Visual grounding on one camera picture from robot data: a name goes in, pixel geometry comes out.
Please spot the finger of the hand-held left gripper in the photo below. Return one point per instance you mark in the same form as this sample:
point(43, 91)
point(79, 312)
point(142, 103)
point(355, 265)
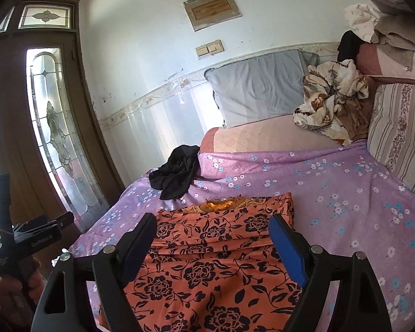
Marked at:
point(64, 219)

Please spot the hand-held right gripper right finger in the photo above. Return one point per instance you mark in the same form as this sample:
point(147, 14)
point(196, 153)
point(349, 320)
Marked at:
point(287, 249)

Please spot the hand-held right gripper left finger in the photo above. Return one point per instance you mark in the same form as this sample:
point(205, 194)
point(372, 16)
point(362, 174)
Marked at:
point(137, 249)

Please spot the orange black floral garment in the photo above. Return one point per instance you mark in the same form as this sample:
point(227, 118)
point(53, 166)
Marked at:
point(200, 269)

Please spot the person's left hand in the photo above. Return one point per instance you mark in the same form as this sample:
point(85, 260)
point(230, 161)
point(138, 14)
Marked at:
point(12, 288)

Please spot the purple floral bedsheet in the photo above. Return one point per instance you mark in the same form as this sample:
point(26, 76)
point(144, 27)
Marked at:
point(339, 197)

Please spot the stained glass door pane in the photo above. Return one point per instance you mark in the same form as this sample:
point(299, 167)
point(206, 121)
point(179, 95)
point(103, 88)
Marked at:
point(58, 128)

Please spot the pink quilted mattress cover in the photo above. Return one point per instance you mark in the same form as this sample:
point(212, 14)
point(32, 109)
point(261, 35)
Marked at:
point(262, 138)

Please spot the brown wooden door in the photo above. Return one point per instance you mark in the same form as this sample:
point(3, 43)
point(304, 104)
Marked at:
point(10, 110)

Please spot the cream brown floral blanket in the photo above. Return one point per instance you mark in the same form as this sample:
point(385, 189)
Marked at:
point(326, 100)

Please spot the grey pillow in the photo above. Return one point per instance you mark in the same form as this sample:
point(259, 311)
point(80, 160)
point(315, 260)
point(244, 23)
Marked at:
point(259, 86)

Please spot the striped floral pillow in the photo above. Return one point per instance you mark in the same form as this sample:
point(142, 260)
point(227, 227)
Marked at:
point(401, 128)

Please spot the stained glass transom window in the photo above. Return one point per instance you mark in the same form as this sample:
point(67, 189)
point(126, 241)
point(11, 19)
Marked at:
point(45, 15)

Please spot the pink bedding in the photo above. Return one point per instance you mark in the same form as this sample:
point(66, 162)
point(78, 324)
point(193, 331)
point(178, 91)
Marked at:
point(384, 62)

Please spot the black cloth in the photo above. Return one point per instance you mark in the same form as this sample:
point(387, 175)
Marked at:
point(349, 46)

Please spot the grey towel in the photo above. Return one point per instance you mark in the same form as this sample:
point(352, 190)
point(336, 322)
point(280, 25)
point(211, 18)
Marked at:
point(401, 38)

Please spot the white floral cloth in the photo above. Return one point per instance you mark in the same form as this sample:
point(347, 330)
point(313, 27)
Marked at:
point(361, 19)

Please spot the beige light switch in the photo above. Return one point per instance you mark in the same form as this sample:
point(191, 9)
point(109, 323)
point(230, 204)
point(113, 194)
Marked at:
point(210, 48)

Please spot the wall plaque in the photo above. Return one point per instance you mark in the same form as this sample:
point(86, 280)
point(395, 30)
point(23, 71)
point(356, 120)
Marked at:
point(212, 8)

